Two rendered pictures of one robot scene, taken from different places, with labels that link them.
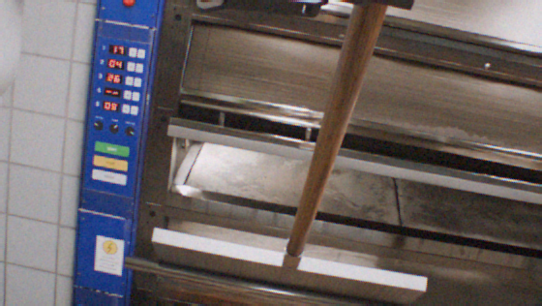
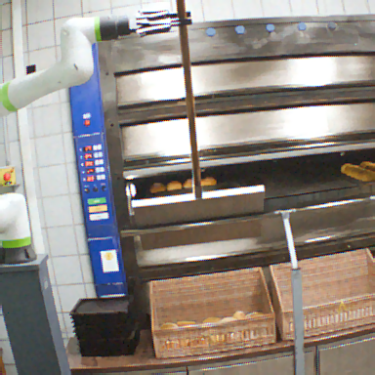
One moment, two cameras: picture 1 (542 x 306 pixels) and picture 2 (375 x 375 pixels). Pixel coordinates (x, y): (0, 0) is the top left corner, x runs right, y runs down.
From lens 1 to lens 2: 1.57 m
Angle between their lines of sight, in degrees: 14
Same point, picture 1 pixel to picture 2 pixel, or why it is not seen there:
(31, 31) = (43, 154)
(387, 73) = (220, 121)
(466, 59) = (254, 102)
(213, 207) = not seen: hidden behind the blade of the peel
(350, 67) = (185, 52)
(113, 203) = (104, 230)
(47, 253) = (76, 272)
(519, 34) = (272, 82)
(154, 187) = (122, 216)
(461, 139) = (265, 140)
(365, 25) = (183, 34)
